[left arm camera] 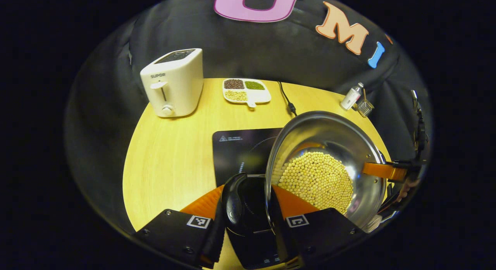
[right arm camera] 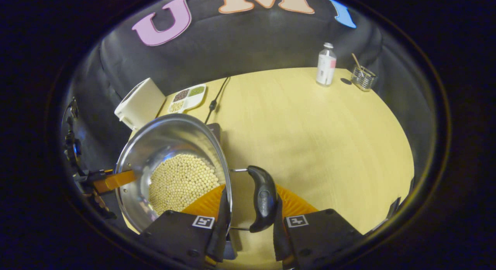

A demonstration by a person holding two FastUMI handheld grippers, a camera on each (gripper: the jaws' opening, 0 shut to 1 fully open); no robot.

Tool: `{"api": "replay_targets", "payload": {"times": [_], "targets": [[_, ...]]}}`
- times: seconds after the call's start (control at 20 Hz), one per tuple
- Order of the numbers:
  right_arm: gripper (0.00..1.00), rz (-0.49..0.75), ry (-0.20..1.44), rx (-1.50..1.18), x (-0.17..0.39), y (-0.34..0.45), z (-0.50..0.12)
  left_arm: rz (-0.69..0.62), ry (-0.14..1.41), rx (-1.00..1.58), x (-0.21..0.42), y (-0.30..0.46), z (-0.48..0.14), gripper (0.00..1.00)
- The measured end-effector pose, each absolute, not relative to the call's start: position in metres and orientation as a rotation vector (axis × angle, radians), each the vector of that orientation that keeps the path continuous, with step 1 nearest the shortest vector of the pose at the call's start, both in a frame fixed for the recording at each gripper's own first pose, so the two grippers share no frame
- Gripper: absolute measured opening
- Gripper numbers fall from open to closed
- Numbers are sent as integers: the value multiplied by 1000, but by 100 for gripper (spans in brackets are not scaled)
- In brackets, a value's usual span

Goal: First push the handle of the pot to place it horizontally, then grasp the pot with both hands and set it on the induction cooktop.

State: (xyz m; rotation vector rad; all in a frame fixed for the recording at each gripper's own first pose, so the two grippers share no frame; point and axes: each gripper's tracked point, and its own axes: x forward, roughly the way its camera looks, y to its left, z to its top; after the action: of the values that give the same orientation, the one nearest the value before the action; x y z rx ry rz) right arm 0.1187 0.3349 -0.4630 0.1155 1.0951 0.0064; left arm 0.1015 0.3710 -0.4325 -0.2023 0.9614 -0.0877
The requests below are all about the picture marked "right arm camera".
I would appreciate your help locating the stainless steel pot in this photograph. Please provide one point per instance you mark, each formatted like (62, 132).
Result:
(166, 142)

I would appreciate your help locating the black backdrop cloth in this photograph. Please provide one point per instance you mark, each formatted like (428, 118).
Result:
(240, 41)

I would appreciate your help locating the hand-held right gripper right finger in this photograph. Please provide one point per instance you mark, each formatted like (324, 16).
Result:
(279, 239)

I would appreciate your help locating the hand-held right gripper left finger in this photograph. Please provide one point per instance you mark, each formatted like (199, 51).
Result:
(223, 231)

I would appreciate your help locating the white toaster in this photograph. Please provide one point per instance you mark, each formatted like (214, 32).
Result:
(139, 103)

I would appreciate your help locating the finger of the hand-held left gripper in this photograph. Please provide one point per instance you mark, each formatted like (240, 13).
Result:
(116, 180)

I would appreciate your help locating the wooden stick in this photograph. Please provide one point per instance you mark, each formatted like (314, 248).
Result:
(357, 62)

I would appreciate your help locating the pile of yellow soybeans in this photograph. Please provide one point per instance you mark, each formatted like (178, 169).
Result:
(180, 181)

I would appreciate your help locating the white divided bean dish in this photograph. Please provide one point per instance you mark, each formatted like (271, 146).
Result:
(186, 98)

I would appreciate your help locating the clear bottle with white label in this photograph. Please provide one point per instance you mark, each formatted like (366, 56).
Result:
(326, 66)

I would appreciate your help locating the small black cap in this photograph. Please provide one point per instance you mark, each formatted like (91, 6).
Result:
(346, 81)

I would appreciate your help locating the small glass jar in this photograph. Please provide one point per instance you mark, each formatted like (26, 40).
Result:
(364, 81)

